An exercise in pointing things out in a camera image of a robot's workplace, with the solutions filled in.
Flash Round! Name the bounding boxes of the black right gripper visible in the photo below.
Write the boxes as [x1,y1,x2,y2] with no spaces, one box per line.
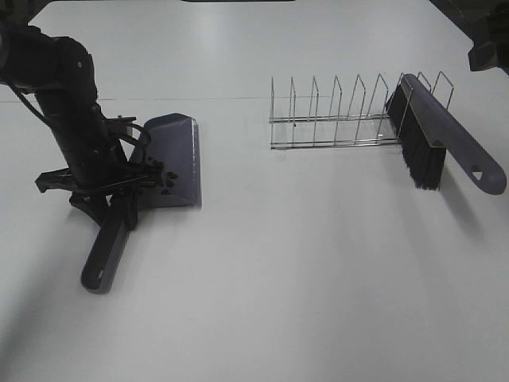
[468,1,508,72]

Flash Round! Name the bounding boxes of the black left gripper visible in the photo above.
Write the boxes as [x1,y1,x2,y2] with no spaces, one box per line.
[36,117,152,231]

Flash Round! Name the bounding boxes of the pile of coffee beans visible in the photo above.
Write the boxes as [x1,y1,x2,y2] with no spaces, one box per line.
[147,156,178,195]

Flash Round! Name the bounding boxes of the purple plastic dustpan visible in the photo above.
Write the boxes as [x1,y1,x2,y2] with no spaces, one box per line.
[80,113,201,294]

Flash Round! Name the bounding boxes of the purple brush black bristles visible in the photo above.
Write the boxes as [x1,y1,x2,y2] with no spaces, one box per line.
[385,73,507,195]

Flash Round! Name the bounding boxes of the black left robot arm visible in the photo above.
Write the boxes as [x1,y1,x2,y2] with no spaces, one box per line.
[1,18,162,230]

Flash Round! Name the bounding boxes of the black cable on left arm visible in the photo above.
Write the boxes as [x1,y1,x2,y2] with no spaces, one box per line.
[7,83,153,160]

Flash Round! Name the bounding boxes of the chrome wire rack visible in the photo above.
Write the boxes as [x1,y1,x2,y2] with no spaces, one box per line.
[269,70,456,150]

